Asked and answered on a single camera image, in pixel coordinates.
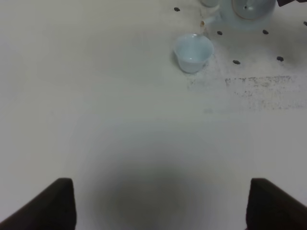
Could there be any near light blue teacup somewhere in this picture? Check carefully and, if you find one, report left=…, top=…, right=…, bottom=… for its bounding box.
left=173, top=34, right=214, bottom=74

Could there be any far light blue teacup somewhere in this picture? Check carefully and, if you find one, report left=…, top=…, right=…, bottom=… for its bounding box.
left=200, top=0, right=219, bottom=8

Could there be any light blue porcelain teapot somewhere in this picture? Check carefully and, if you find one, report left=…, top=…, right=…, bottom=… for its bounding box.
left=201, top=0, right=277, bottom=30

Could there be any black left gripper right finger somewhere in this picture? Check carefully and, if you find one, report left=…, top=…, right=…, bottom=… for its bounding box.
left=246, top=178, right=307, bottom=230

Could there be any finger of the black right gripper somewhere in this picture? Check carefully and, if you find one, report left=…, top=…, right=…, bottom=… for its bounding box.
left=277, top=0, right=296, bottom=7

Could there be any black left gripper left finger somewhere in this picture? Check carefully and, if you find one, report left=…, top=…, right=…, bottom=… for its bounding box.
left=0, top=178, right=77, bottom=230

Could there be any light blue teacup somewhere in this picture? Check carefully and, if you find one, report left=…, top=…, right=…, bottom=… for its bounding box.
left=200, top=0, right=219, bottom=8
left=173, top=34, right=214, bottom=74

